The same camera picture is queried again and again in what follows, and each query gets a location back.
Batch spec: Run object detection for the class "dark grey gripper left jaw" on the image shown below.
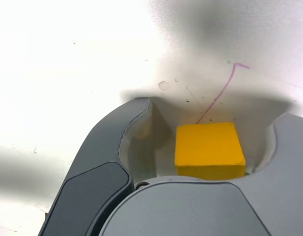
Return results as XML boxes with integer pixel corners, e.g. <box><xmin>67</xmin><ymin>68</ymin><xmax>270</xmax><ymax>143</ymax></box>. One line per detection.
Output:
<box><xmin>39</xmin><ymin>97</ymin><xmax>159</xmax><ymax>236</ymax></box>

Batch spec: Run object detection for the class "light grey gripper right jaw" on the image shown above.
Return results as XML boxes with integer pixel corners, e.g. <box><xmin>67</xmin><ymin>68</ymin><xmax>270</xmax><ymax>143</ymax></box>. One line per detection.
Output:
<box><xmin>99</xmin><ymin>112</ymin><xmax>303</xmax><ymax>236</ymax></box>

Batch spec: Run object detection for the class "yellow cube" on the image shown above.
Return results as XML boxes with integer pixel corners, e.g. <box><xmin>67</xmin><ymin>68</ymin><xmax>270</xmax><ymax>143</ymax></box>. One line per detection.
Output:
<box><xmin>174</xmin><ymin>121</ymin><xmax>247</xmax><ymax>182</ymax></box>

